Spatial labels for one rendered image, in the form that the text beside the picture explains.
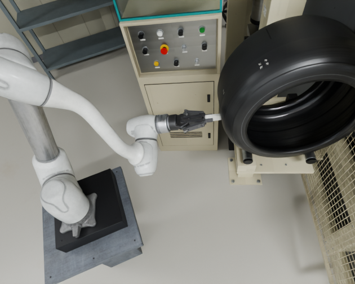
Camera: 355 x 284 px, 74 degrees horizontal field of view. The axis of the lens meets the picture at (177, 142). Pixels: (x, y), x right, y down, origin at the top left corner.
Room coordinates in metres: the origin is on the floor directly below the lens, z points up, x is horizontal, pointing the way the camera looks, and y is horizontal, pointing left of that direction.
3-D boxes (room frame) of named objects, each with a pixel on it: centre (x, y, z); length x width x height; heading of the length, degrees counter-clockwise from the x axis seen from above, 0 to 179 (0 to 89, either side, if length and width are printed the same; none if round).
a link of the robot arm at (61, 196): (0.53, 0.58, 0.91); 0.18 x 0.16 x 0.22; 23
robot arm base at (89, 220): (0.50, 0.58, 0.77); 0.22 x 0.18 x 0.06; 2
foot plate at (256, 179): (0.92, -0.52, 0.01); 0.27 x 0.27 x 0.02; 77
